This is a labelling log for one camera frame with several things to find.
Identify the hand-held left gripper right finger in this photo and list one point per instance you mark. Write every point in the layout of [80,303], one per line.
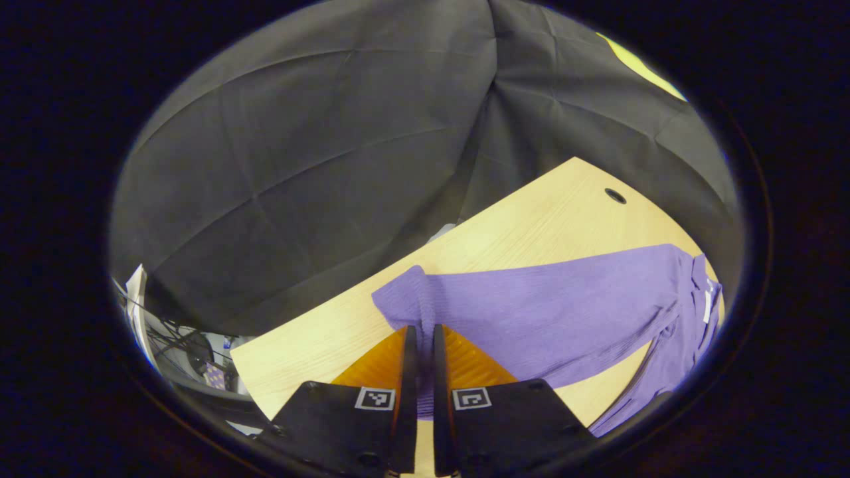
[443,431]

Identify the purple shirt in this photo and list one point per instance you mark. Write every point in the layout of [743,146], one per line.
[564,299]

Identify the black backdrop cloth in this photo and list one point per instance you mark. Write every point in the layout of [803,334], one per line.
[299,166]

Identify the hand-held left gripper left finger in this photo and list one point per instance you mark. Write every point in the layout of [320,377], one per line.
[407,431]

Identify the black table grommet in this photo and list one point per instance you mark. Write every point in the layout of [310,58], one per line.
[615,196]

